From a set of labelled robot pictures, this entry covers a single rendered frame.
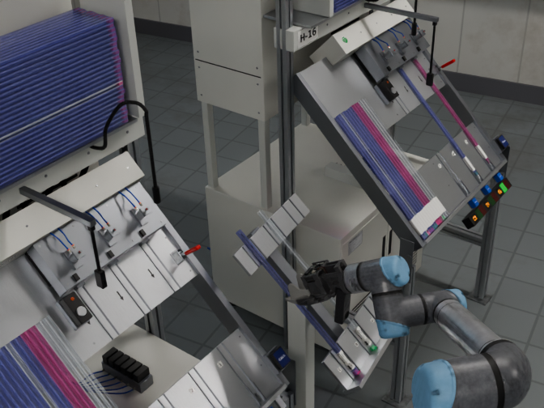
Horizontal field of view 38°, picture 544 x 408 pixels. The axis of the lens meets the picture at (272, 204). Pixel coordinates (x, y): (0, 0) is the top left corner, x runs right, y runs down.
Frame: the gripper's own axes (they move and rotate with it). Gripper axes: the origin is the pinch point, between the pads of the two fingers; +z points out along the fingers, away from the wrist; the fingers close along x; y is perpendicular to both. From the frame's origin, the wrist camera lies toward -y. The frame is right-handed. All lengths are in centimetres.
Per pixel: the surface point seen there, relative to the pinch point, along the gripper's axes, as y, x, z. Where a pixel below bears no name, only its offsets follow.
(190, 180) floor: -3, -165, 174
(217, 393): -8.1, 28.2, 13.0
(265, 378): -14.6, 14.4, 9.4
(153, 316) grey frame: 4, 2, 52
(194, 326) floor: -39, -63, 115
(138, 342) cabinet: -1, 8, 58
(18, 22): 94, 18, 18
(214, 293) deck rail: 10.5, 9.5, 15.4
